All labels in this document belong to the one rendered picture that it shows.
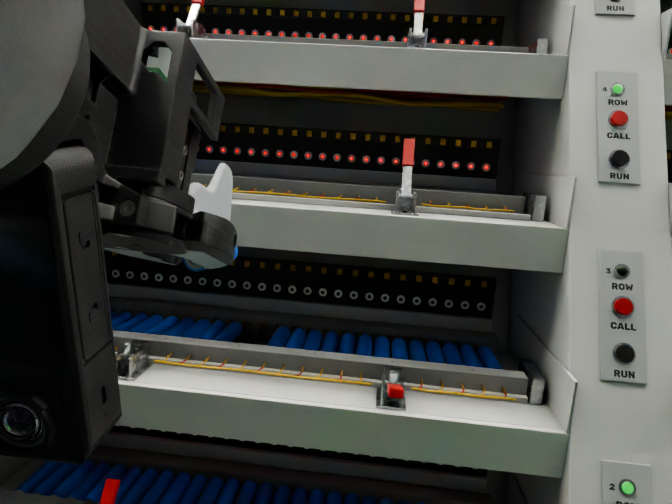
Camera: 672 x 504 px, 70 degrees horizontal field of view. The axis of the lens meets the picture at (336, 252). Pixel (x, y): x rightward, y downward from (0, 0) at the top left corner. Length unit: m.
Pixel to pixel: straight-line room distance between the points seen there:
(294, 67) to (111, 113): 0.39
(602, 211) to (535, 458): 0.24
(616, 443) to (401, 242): 0.26
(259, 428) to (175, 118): 0.35
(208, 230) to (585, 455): 0.40
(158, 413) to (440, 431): 0.27
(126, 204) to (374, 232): 0.33
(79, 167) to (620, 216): 0.48
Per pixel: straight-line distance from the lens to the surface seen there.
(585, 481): 0.51
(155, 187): 0.20
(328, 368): 0.52
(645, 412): 0.53
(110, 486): 0.57
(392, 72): 0.57
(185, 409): 0.51
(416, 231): 0.49
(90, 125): 0.19
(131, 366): 0.53
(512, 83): 0.58
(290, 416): 0.48
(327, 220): 0.49
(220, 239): 0.23
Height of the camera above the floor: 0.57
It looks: 12 degrees up
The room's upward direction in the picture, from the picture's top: 6 degrees clockwise
